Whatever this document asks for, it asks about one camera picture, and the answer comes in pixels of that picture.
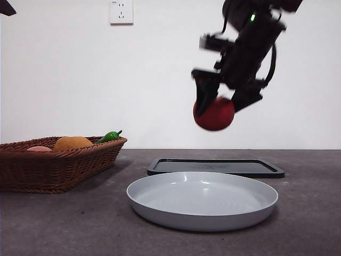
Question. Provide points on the grey round plate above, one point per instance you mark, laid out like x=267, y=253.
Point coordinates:
x=202, y=202

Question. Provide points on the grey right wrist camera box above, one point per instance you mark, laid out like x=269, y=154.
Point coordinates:
x=213, y=42

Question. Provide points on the black rectangular tray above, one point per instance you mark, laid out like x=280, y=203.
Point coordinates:
x=239, y=168

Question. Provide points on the orange round fruit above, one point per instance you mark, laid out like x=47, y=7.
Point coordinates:
x=72, y=143

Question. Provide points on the green chili pepper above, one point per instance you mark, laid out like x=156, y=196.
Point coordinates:
x=108, y=137

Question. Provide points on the red tomato with green stem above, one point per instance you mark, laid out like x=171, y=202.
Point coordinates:
x=218, y=117

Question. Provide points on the brown wicker basket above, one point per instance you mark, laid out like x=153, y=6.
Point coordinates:
x=53, y=170

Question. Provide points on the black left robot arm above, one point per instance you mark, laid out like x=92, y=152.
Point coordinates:
x=6, y=6

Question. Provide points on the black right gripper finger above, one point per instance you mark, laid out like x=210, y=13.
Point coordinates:
x=246, y=100
x=205, y=88

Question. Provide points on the white wall socket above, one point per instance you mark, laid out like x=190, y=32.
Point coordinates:
x=121, y=13

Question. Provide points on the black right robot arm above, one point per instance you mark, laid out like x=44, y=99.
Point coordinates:
x=250, y=53

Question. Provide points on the pink round vegetable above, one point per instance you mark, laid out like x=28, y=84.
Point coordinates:
x=40, y=149

